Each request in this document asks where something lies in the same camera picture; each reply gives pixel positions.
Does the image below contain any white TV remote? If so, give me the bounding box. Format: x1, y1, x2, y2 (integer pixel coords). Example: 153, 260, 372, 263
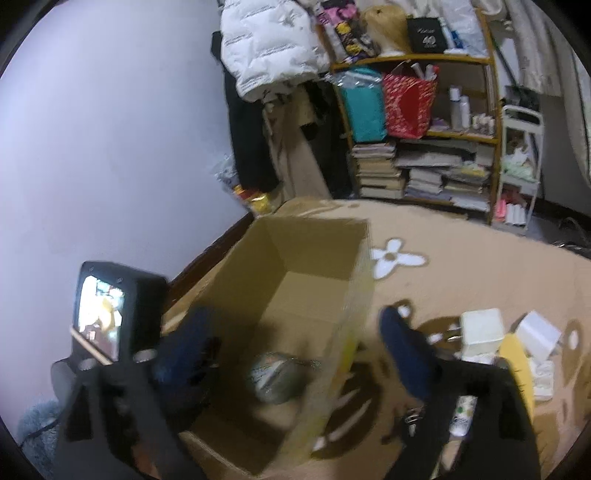
449, 395, 478, 438

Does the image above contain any white air conditioner remote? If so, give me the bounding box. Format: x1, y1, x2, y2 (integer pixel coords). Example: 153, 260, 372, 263
529, 358, 555, 402

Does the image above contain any key bunch with rings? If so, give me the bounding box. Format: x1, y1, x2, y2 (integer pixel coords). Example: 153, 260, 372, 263
401, 407, 425, 442

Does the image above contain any yellow green toy skateboard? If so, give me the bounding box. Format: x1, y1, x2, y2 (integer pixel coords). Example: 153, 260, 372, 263
498, 333, 535, 420

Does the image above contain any white square adapter box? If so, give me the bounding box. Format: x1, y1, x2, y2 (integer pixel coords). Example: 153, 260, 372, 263
460, 308, 505, 357

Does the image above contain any white power charger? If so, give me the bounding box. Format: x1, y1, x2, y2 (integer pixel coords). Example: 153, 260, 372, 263
515, 310, 562, 363

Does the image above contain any green cartoon pouch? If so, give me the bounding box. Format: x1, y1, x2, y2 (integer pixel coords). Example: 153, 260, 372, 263
249, 352, 321, 405

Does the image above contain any cardboard box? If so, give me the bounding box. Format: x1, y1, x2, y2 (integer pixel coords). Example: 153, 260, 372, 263
187, 215, 374, 478

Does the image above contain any beige patterned carpet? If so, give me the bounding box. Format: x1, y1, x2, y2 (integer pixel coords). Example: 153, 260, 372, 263
165, 199, 590, 479

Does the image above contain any plastic bag of toys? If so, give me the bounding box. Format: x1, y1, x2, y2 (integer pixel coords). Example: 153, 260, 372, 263
212, 156, 277, 217

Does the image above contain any black hanging coat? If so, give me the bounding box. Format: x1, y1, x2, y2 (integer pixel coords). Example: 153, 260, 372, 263
211, 31, 280, 193

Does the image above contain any beige trench coat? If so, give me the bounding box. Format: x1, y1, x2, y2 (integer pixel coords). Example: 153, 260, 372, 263
263, 86, 332, 201

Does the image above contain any white rolling cart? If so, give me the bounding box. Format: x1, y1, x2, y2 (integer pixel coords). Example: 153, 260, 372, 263
492, 105, 544, 236

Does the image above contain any right stack of books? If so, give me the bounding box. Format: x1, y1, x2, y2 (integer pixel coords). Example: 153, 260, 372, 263
394, 139, 495, 213

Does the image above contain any stack of books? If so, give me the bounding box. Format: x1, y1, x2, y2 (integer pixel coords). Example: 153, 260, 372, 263
394, 139, 495, 213
349, 141, 407, 200

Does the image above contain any left stack of books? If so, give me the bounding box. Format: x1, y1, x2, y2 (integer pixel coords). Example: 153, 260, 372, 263
349, 141, 407, 200

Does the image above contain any white puffer jacket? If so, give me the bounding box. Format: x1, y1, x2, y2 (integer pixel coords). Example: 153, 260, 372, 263
221, 0, 329, 103

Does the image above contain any wooden shelf unit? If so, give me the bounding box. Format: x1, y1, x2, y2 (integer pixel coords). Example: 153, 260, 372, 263
320, 1, 502, 216

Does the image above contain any teal gift bag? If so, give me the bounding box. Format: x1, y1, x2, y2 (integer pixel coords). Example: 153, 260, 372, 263
331, 67, 387, 143

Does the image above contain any red gift bag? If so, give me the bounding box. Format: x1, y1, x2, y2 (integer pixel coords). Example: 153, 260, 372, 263
383, 62, 439, 139

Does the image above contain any blonde wig on head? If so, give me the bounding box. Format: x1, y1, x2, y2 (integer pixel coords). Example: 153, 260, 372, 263
362, 3, 412, 56

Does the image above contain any black box marked 40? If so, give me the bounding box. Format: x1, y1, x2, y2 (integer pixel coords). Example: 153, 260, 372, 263
407, 17, 448, 54

